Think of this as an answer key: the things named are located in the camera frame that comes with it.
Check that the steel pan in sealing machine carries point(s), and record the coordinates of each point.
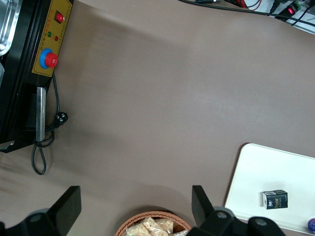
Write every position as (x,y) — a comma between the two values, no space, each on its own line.
(7,22)

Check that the round brown wicker basket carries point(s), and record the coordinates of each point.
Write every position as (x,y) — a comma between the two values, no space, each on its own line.
(128,222)

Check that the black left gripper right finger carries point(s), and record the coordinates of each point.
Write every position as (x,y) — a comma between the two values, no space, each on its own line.
(203,209)

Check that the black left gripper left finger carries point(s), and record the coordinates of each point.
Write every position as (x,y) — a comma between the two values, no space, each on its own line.
(66,209)

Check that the purple lid snack cup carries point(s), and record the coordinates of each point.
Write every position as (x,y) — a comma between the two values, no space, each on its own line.
(312,225)

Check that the black tissue pack gold print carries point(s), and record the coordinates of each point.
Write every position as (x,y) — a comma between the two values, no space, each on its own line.
(275,199)

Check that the wrapped sandwich packet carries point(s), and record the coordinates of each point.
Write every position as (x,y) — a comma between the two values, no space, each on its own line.
(142,227)
(166,225)

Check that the cream plastic tray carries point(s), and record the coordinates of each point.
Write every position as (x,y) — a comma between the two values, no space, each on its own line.
(265,169)

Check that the black module with red light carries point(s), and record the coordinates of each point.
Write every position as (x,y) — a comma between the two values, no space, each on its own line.
(291,10)

